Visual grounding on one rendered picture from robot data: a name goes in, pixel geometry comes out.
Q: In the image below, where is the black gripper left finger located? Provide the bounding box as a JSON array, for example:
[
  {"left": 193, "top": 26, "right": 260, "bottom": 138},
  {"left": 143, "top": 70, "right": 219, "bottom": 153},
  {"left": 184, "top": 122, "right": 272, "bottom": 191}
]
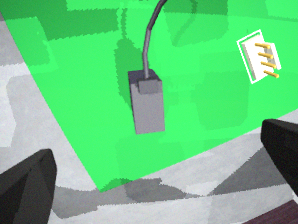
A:
[{"left": 0, "top": 148, "right": 57, "bottom": 224}]

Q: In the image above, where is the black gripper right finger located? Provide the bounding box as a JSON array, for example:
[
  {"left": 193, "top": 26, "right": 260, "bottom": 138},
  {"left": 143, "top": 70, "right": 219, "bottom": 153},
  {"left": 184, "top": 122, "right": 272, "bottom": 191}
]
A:
[{"left": 261, "top": 119, "right": 298, "bottom": 196}]

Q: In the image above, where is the green circuit board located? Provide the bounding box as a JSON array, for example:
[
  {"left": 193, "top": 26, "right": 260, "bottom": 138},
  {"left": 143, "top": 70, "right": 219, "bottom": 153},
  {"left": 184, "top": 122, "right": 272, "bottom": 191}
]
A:
[{"left": 0, "top": 0, "right": 298, "bottom": 193}]

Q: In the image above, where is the black fan cable plug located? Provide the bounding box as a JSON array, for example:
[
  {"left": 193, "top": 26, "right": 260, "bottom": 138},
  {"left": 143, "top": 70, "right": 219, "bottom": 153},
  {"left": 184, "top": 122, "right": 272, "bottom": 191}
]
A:
[{"left": 128, "top": 0, "right": 168, "bottom": 135}]

